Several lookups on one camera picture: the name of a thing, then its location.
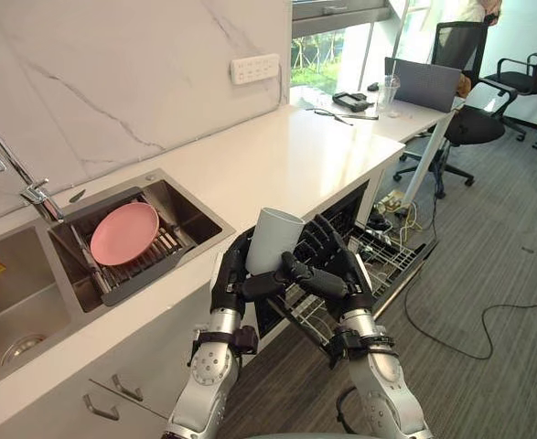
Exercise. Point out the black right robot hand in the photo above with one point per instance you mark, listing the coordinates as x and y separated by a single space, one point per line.
327 260

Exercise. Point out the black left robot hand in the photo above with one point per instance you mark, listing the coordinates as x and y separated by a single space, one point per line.
231 274

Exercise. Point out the white cylindrical cup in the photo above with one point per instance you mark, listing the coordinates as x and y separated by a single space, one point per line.
272 242

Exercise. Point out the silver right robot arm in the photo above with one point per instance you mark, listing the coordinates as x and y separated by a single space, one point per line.
378 370

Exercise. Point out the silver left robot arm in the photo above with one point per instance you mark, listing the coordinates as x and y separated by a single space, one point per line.
208 366

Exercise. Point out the built-in dishwasher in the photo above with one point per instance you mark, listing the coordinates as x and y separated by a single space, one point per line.
341 256

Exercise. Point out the stainless steel double sink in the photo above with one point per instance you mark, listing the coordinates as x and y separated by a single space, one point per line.
67 256

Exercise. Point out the clear plastic cup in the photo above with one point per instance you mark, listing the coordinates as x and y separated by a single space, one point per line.
389 93

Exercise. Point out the round sink drain strainer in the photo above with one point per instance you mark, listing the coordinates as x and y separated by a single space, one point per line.
21 346

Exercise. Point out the steel dish drain rack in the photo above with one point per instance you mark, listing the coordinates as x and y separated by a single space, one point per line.
131 256

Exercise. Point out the pink round plate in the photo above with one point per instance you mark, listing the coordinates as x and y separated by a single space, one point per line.
124 234

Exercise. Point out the black eyeglasses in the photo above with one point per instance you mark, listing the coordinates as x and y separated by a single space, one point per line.
336 116

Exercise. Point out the black handheld controller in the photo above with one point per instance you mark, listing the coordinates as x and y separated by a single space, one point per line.
351 99

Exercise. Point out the white desk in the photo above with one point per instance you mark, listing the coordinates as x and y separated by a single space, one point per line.
414 114

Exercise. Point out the small black computer mouse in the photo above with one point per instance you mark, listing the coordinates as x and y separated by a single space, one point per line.
372 86

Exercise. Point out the black mesh office chair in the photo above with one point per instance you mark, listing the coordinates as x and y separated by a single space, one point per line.
465 114

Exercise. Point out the grey open laptop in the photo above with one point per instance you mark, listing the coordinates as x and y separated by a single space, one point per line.
428 87

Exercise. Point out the brown plush toy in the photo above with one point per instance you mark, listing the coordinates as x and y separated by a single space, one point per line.
464 85

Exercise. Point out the white drinking straw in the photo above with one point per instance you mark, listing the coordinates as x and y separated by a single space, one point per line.
395 46

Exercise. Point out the chrome kitchen faucet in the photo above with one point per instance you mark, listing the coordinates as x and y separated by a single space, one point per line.
12 169

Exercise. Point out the black office chair with armrests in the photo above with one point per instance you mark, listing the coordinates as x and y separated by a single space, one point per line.
524 82

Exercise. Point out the person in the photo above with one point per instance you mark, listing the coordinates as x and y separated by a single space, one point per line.
478 9

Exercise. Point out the white wall power strip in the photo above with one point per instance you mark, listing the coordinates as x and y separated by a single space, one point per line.
254 68

